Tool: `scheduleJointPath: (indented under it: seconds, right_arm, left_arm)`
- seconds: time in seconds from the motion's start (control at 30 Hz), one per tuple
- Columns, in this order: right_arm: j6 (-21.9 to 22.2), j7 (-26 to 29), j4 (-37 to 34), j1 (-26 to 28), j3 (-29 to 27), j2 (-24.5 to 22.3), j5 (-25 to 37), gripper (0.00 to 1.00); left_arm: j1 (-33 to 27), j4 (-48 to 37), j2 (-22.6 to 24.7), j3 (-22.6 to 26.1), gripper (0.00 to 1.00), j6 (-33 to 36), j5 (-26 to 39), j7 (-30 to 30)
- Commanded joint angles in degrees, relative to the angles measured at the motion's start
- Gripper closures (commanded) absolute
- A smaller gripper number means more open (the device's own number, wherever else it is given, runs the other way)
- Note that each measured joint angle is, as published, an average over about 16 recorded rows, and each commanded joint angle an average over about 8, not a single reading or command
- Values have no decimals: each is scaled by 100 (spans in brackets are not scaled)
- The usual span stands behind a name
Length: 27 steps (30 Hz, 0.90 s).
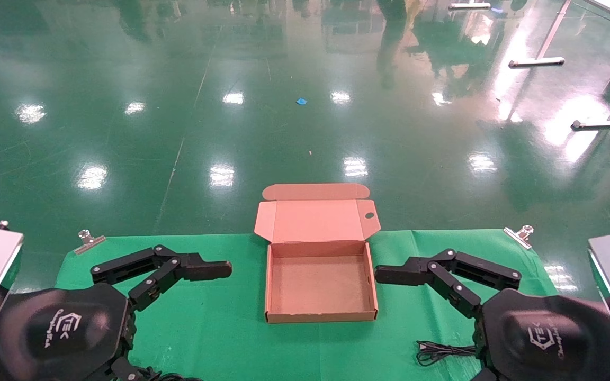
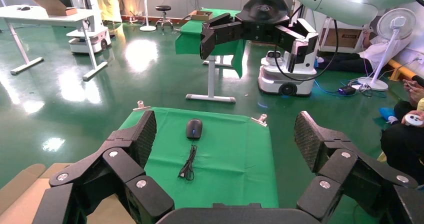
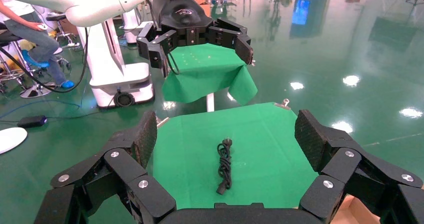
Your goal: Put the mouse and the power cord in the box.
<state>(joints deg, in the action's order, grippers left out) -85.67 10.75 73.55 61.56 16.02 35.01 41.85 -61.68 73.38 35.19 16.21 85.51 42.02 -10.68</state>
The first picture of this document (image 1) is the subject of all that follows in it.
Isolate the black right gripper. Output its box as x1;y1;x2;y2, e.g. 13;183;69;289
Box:
375;249;610;381

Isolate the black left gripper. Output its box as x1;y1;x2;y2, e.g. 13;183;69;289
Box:
0;245;231;381

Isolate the black cable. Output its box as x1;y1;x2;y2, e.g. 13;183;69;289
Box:
416;340;478;367

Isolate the open brown cardboard box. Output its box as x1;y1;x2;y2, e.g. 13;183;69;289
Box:
254;183;381;324

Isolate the silver binder clip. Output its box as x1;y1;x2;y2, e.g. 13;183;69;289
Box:
504;225;534;249
75;229;107;256

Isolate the green table cloth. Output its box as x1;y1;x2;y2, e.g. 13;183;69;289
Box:
55;229;560;381

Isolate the white table leg frame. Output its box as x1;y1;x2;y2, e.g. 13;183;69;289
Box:
509;0;573;68
571;79;610;129

